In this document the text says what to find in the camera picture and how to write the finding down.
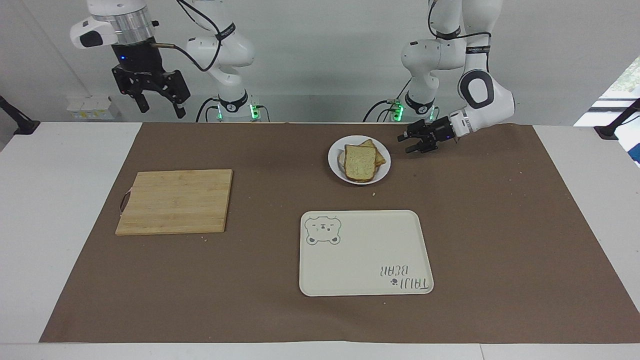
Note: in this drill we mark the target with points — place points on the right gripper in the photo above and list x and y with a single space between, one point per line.
136 57

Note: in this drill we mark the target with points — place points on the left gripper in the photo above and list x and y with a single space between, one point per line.
444 129

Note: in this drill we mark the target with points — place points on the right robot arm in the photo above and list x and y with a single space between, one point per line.
231 50

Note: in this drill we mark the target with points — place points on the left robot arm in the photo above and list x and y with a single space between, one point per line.
482 92

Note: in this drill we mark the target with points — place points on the white round plate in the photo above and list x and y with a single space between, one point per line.
357 176

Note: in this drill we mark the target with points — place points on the toasted bread slice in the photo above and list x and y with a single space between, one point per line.
360 162
380 157

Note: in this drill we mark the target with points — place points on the white boxes with yellow labels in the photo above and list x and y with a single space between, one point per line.
90 107

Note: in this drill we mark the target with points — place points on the wooden cutting board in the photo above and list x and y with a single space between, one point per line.
177 201

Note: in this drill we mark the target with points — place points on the cream tray with bear print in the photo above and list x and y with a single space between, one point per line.
362 252

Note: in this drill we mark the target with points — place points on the black stand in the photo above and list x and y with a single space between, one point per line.
617 122
20 122

